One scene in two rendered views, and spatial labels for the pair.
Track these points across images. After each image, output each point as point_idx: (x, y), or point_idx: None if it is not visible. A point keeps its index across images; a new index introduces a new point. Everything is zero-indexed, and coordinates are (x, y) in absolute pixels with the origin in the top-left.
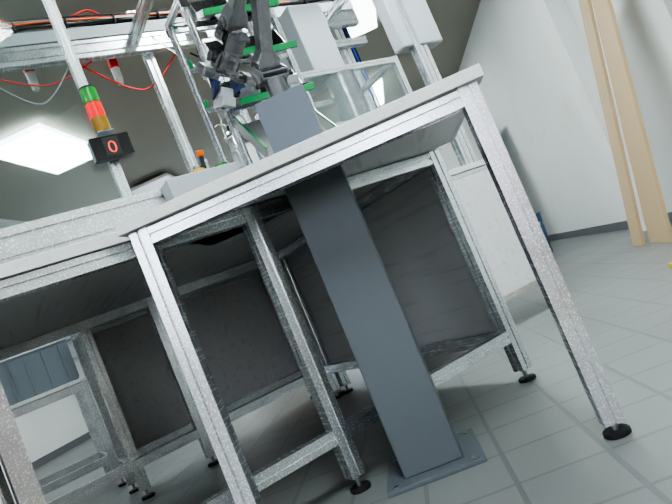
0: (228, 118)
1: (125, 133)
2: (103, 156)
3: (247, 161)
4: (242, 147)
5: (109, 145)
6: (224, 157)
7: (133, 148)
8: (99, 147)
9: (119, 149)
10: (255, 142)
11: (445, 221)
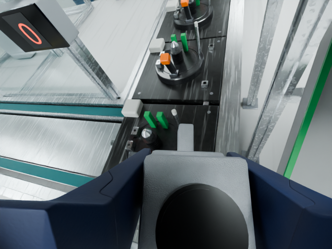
0: (293, 36)
1: (33, 8)
2: (29, 48)
3: (261, 129)
4: (270, 111)
5: (24, 32)
6: (274, 13)
7: (64, 41)
8: (13, 33)
9: (44, 40)
10: (282, 169)
11: None
